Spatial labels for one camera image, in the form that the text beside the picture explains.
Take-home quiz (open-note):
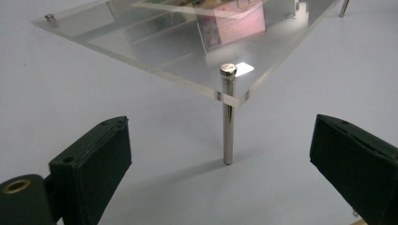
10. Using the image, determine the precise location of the clear acrylic picture frame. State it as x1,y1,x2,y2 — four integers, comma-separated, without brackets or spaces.
31,0,343,109

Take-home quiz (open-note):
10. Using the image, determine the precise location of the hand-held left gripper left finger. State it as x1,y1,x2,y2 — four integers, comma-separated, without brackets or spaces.
48,115,132,225

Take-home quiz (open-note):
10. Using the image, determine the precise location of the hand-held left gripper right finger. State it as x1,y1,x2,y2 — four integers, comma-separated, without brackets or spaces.
309,113,398,225

